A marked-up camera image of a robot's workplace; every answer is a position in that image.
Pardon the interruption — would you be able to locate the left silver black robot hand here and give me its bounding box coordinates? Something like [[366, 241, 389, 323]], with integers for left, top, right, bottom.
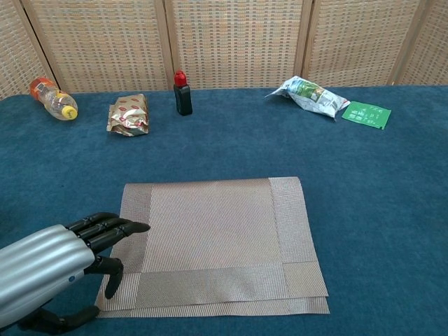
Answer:
[[0, 211, 151, 333]]

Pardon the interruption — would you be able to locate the grey woven placemat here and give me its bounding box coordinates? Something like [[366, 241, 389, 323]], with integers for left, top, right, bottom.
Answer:
[[94, 176, 331, 319]]

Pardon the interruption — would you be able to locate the plastic bottle with yellow cap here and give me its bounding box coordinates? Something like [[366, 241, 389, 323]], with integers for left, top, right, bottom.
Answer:
[[29, 76, 79, 122]]

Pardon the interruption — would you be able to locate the silver red snack packet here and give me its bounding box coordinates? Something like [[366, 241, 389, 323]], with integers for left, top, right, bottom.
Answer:
[[106, 93, 151, 138]]

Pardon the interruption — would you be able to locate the black bottle with red cap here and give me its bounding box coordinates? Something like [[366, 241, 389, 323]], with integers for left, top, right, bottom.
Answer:
[[173, 70, 194, 116]]

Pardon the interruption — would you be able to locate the woven bamboo folding screen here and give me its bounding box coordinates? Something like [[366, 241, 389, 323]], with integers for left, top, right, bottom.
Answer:
[[0, 0, 448, 101]]

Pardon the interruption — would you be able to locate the white green crumpled snack bag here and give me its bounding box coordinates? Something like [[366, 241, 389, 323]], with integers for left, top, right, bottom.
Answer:
[[265, 75, 351, 123]]

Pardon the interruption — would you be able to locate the blue carpet table cover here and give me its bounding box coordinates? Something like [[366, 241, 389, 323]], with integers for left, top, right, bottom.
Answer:
[[0, 83, 448, 336]]

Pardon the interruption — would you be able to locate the green sachet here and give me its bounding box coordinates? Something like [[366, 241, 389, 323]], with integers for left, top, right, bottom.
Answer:
[[341, 100, 392, 130]]

